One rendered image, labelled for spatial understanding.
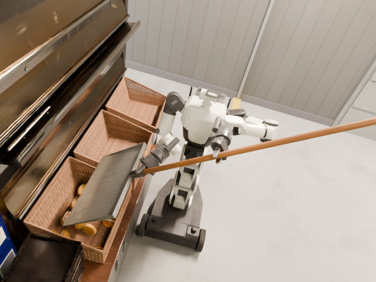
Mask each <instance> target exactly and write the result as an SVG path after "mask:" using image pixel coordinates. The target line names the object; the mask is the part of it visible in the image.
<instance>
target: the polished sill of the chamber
mask: <svg viewBox="0 0 376 282"><path fill-rule="evenodd" d="M123 48H124V46H123V47H122V48H121V49H120V51H119V52H118V53H117V54H116V55H115V56H114V58H113V59H112V60H111V62H110V63H109V64H108V65H107V66H106V68H105V69H104V70H103V71H102V72H101V73H100V75H99V76H98V77H97V78H96V79H95V80H94V82H93V83H92V84H91V85H90V86H89V88H88V89H87V90H86V91H85V93H84V94H83V95H82V96H81V97H80V99H79V100H78V101H77V102H76V103H75V104H74V106H73V107H72V108H71V109H70V110H69V111H68V113H67V114H66V115H65V117H64V118H63V119H62V120H61V121H60V123H59V124H58V125H57V126H56V127H55V128H54V130H53V131H52V132H51V133H50V134H49V135H48V137H47V138H46V139H45V140H44V141H43V143H42V144H41V145H40V146H39V148H38V149H37V150H36V151H35V152H34V153H33V155H32V156H31V157H30V158H29V159H28V161H27V162H26V163H25V164H24V165H23V166H22V167H20V166H10V165H9V166H8V167H7V168H6V169H5V170H4V171H3V172H2V173H1V175H0V191H1V193H2V195H3V194H4V193H5V192H6V191H7V190H8V188H9V187H10V186H11V185H12V184H13V182H14V181H15V180H16V178H18V176H19V175H20V174H21V172H22V171H23V170H24V169H25V168H26V166H27V165H28V164H29V163H30V162H31V160H32V159H33V158H34V157H35V156H36V154H37V153H38V152H39V150H40V149H41V148H42V147H43V146H44V144H45V143H46V142H47V141H48V140H49V138H50V137H51V136H52V135H53V134H54V133H55V131H56V130H57V129H58V128H59V127H60V125H61V124H62V123H63V121H64V120H65V119H66V118H67V117H68V115H69V114H70V113H71V112H72V111H73V109H74V108H75V107H76V106H77V105H78V103H79V102H80V101H81V99H83V97H84V96H85V95H86V93H87V92H88V91H89V90H90V89H91V87H92V86H93V85H94V84H95V83H96V81H97V80H98V79H99V78H100V77H101V75H102V74H103V73H104V71H105V70H107V68H108V67H109V65H110V64H111V63H112V62H113V61H114V60H115V58H116V57H117V56H118V55H119V54H120V52H121V51H122V50H123Z"/></svg>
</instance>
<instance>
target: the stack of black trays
mask: <svg viewBox="0 0 376 282"><path fill-rule="evenodd" d="M82 249H83V248H82V246H81V242H80V241H74V240H70V239H64V238H58V237H52V236H46V235H42V234H36V233H30V232H29V233H28V235H27V237H26V239H25V240H24V242H23V244H22V246H21V248H20V249H19V251H18V253H17V255H16V257H15V258H14V260H13V261H12V263H11V266H10V267H9V269H8V270H7V272H6V274H5V276H4V278H3V279H2V281H1V282H79V281H80V279H81V276H82V274H83V271H84V265H83V262H84V261H83V258H84V257H82V256H83V253H84V252H83V251H82Z"/></svg>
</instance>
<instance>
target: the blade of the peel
mask: <svg viewBox="0 0 376 282"><path fill-rule="evenodd" d="M146 146H147V145H146V143H145V142H143V143H140V144H137V145H134V146H132V147H129V148H126V149H123V150H120V151H118V152H115V153H112V154H109V155H106V156H103V157H102V158H101V160H100V162H99V164H98V165H97V167H96V169H95V171H94V172H93V174H92V176H91V178H90V179H89V181H88V183H87V185H86V186H85V188H84V190H83V191H82V193H81V195H80V197H79V198H78V200H77V202H76V204H75V205H74V207H73V209H72V211H71V212H70V214H69V215H68V218H67V219H66V221H65V222H64V224H63V226H67V225H74V224H81V223H88V222H95V221H100V220H107V219H114V218H116V216H117V214H118V211H119V209H120V207H121V204H122V202H123V200H124V198H125V195H126V192H127V190H128V188H129V186H130V183H131V181H132V178H131V177H130V172H131V171H134V170H136V169H137V167H138V164H139V162H140V158H142V155H143V153H144V151H145V148H146Z"/></svg>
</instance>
